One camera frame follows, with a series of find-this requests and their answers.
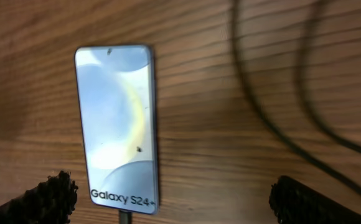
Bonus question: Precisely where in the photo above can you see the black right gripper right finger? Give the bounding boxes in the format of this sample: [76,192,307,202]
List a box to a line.
[269,175,361,224]

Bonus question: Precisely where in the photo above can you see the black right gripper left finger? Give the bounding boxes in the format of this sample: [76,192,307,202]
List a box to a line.
[0,171,78,224]

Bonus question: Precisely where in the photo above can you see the black USB charging cable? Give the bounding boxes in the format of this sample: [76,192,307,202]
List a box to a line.
[118,0,361,224]

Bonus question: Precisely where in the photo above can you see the Samsung Galaxy smartphone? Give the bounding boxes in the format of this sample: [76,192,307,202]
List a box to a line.
[74,44,159,215]

